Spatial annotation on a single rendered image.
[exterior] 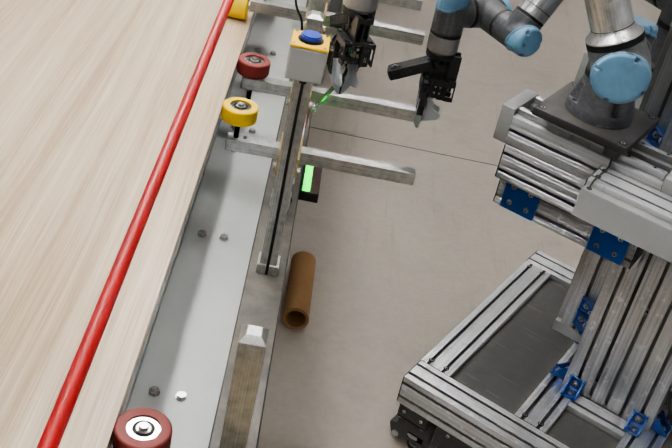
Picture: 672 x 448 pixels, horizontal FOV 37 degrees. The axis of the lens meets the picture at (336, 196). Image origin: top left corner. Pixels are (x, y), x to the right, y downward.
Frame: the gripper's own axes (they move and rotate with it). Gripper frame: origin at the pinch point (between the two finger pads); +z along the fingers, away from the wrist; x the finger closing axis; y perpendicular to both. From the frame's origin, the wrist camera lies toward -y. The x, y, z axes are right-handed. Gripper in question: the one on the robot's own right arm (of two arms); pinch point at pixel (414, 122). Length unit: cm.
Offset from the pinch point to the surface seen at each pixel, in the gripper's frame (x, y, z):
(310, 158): -26.4, -24.3, 0.6
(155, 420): -123, -40, -9
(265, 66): -2.4, -38.6, -8.6
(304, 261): 37, -19, 74
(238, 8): 21, -49, -12
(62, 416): -197, -35, -82
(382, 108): -1.4, -8.7, -2.8
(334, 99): -1.4, -20.7, -2.8
